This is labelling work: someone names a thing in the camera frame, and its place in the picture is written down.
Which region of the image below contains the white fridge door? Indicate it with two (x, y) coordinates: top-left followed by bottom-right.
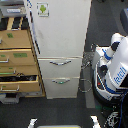
(24, 0), (91, 58)

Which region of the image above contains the upper fridge drawer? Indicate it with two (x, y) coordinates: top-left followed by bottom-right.
(38, 58), (82, 79)

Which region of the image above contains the fridge drawer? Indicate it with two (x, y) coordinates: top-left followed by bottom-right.
(43, 78), (79, 99)
(38, 58), (82, 79)

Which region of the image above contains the lower fridge drawer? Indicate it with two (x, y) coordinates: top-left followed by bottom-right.
(43, 78), (79, 99)

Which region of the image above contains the white refrigerator body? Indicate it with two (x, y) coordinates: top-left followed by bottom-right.
(23, 0), (92, 99)

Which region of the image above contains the wooden drawer cabinet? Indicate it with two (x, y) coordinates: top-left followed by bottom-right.
(0, 17), (45, 97)

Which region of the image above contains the white blue standing robot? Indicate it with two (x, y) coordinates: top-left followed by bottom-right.
(92, 33), (128, 105)

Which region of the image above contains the green arrow sticker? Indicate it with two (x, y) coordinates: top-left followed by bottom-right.
(37, 2), (49, 17)

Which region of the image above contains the grey box on cabinet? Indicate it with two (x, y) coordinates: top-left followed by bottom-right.
(0, 5), (26, 17)

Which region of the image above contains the coiled cable on floor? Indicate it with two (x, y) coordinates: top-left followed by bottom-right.
(78, 77), (93, 94)

